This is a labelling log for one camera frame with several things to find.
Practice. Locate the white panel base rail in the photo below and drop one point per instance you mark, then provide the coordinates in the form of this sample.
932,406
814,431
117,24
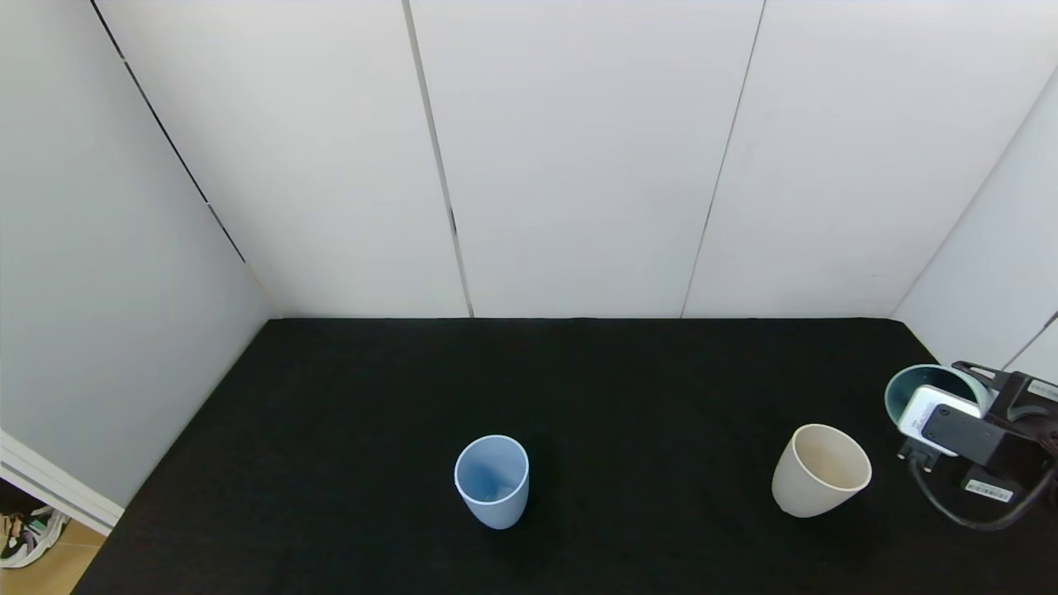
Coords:
58,487

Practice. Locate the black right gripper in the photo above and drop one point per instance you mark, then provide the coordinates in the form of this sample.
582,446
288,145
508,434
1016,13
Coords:
989,489

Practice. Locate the light blue plastic cup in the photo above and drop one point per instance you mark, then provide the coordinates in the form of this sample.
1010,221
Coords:
496,508

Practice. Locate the teal plastic cup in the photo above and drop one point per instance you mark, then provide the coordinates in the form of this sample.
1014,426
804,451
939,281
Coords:
917,384

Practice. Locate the black fabric table cover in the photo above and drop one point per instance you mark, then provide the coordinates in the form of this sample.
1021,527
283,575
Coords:
372,397

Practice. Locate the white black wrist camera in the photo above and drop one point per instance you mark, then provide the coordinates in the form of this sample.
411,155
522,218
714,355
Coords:
950,430

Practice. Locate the beige plastic cup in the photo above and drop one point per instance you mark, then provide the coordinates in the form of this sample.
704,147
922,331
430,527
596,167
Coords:
798,492

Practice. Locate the white sneaker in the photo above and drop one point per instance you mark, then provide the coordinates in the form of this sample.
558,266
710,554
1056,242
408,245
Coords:
33,541

